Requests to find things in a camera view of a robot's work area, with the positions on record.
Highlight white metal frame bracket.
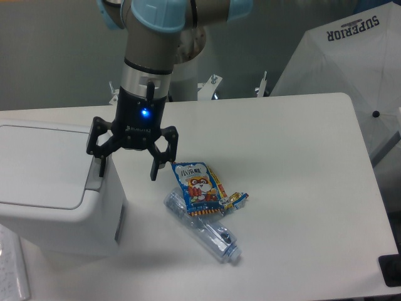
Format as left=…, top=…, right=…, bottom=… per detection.
left=109, top=71, right=270, bottom=105

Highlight small yellow blue wrapper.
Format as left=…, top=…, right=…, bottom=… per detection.
left=219, top=192, right=249, bottom=216

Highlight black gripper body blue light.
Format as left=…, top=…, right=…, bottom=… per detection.
left=111, top=85, right=166, bottom=151

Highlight black device at table edge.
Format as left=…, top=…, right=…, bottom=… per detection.
left=378, top=254, right=400, bottom=287

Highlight white SUPERIOR umbrella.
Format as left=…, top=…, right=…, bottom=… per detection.
left=271, top=2, right=400, bottom=157

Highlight blue cartoon snack bag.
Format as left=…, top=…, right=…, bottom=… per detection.
left=172, top=162, right=224, bottom=216

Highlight white push-lid trash can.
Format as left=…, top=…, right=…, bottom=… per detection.
left=1, top=119, right=127, bottom=256

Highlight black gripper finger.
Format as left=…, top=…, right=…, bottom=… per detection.
left=145, top=125, right=179, bottom=181
left=86, top=116, right=126, bottom=178

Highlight paper in plastic sleeve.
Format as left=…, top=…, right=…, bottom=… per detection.
left=1, top=225, right=31, bottom=300

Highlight crushed clear plastic bottle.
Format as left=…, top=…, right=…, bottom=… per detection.
left=164, top=188, right=242, bottom=264

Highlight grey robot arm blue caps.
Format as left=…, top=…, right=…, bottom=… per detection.
left=86, top=1, right=253, bottom=180

